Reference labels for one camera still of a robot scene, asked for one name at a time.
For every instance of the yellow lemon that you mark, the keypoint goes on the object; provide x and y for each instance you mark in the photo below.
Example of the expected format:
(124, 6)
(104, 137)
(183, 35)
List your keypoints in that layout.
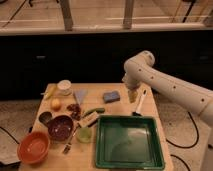
(56, 104)

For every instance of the metal fork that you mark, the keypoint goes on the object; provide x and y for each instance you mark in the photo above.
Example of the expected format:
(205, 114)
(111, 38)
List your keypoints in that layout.
(69, 143)

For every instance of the light green cup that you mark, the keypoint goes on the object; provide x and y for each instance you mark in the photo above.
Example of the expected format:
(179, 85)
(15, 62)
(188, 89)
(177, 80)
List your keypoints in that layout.
(84, 135)

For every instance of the blue grey triangular cloth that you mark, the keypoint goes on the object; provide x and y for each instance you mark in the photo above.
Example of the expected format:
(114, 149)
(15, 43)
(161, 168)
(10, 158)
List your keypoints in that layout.
(80, 95)

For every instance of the blue sponge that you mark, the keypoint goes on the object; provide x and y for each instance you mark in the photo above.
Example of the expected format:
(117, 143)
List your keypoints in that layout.
(109, 97)

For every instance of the red grapes bunch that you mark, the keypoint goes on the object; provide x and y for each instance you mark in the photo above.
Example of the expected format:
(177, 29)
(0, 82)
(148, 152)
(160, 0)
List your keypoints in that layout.
(75, 110)

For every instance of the yellow banana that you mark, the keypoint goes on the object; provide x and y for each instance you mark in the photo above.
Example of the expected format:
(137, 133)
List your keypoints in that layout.
(49, 92)

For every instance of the white rectangular block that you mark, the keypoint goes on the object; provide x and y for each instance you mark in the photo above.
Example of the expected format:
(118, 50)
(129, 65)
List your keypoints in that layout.
(89, 119)

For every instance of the small dark bowl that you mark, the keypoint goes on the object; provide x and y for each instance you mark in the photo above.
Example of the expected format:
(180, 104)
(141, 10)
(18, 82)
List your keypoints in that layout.
(45, 117)

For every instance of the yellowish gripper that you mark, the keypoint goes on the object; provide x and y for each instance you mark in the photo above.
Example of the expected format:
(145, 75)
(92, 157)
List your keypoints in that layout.
(132, 94)

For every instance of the green plastic tray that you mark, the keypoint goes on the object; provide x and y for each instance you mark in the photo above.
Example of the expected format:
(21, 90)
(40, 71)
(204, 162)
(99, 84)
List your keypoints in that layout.
(128, 142)

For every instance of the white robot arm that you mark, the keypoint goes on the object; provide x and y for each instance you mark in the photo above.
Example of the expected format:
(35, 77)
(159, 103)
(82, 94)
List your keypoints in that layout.
(197, 100)

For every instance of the orange bowl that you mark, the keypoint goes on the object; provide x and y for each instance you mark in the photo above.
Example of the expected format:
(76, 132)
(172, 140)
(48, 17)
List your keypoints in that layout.
(33, 148)

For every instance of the white cup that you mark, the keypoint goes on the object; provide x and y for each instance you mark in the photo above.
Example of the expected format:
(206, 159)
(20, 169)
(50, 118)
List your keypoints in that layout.
(64, 87)

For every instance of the purple bowl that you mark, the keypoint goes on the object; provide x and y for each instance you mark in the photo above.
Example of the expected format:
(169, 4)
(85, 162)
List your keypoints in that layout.
(60, 128)

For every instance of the green cucumber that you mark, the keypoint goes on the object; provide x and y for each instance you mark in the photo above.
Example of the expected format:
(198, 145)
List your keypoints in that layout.
(98, 110)

